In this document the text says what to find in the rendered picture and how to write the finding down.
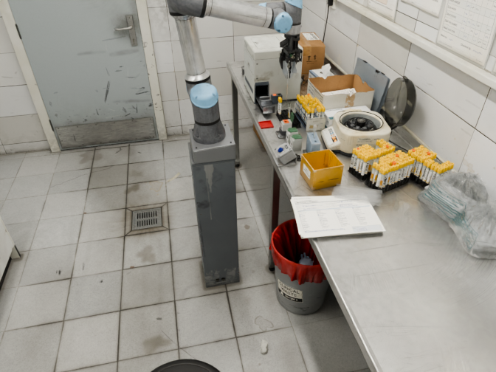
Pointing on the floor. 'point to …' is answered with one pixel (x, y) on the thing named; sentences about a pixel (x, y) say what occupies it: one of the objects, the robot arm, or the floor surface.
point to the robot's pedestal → (216, 219)
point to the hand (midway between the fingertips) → (288, 74)
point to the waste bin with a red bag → (297, 271)
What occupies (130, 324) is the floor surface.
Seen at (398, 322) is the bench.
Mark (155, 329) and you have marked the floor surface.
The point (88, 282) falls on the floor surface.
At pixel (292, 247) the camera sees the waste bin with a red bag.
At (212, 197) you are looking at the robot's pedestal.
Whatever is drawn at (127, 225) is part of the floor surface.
